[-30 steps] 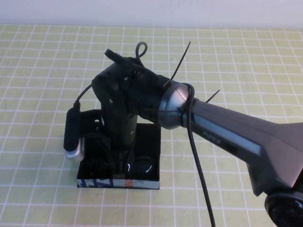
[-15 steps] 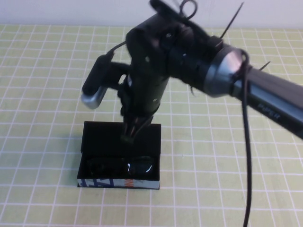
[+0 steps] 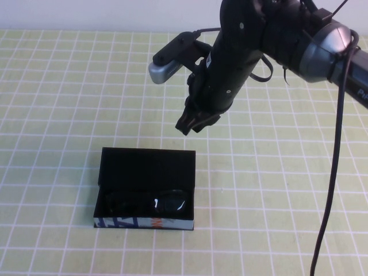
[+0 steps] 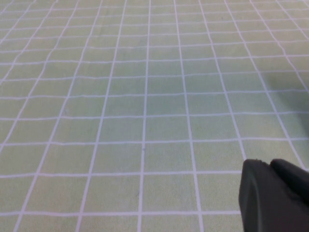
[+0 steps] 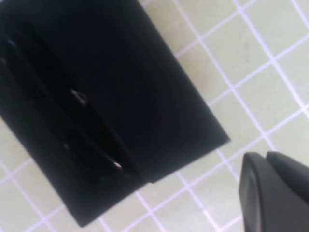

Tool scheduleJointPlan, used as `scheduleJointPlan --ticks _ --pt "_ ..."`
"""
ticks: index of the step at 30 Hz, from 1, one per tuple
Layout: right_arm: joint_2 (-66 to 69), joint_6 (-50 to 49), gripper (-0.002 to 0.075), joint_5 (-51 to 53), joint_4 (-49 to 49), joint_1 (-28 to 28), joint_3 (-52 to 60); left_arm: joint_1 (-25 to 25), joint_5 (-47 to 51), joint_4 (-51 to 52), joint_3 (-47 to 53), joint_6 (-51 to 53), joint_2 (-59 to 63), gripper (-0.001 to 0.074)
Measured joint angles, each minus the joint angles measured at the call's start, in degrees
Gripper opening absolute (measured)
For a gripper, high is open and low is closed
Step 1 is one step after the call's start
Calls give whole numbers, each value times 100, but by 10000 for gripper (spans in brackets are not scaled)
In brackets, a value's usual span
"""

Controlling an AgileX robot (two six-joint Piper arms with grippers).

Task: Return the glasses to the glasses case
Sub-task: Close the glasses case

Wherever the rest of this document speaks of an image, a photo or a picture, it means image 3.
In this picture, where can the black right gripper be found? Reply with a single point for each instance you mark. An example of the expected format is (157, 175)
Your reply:
(218, 86)

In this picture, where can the black patterned glasses case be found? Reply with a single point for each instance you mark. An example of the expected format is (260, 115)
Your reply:
(143, 169)

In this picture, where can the black framed glasses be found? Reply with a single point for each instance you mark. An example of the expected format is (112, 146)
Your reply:
(172, 204)

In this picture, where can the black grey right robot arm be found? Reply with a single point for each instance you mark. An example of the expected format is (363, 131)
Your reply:
(316, 57)

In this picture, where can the green white-checked tablecloth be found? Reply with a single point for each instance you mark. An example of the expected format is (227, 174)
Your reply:
(72, 100)

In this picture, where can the black zip tie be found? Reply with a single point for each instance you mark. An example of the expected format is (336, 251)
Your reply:
(340, 7)

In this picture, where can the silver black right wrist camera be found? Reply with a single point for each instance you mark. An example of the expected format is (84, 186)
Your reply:
(164, 73)

